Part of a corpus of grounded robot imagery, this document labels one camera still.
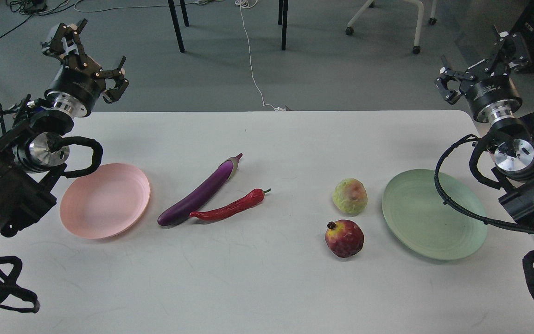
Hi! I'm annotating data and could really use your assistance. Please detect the green yellow guava fruit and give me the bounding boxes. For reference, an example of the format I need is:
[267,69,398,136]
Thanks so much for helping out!
[332,178,368,215]

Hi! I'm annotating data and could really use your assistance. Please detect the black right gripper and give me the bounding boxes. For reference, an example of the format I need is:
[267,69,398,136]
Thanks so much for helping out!
[436,26,532,123]

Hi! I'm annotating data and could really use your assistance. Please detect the red pomegranate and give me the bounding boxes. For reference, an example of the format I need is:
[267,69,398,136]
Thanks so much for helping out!
[324,219,365,258]

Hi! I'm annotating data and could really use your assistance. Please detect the black table legs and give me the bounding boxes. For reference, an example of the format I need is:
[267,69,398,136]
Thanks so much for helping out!
[278,0,289,51]
[167,0,190,53]

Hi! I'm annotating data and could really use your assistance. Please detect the white wheeled chair base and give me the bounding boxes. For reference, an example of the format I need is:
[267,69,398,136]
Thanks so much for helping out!
[344,0,439,55]

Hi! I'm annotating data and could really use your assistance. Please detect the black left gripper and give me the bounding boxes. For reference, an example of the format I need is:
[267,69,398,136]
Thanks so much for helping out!
[41,19,129,117]

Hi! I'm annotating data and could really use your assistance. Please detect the light green plate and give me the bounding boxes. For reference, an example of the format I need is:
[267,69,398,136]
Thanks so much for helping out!
[382,169,488,261]

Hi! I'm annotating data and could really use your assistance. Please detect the black cables on floor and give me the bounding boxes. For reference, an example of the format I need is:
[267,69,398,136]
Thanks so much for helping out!
[0,0,212,52]

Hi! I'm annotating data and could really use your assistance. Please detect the black table legs right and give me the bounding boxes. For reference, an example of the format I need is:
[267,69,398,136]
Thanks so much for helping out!
[278,0,289,51]

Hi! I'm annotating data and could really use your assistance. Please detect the white cable on floor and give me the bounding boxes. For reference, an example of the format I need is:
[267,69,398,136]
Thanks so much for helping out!
[235,0,288,112]

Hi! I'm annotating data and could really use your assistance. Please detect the pink plate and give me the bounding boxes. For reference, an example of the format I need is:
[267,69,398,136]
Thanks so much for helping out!
[59,163,151,239]

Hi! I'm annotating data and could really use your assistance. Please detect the red chili pepper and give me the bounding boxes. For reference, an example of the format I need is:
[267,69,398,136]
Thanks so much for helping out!
[189,188,271,222]

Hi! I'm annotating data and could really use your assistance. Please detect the purple eggplant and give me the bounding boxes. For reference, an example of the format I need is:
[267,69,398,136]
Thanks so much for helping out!
[157,154,243,227]

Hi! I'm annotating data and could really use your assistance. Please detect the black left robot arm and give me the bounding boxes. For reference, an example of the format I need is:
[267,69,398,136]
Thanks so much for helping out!
[0,19,129,313]

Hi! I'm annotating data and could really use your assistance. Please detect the black table legs left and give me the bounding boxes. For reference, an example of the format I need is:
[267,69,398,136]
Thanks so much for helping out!
[167,0,190,53]

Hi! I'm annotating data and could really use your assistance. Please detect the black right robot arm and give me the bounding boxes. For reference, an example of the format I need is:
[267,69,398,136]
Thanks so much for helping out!
[433,32,534,300]

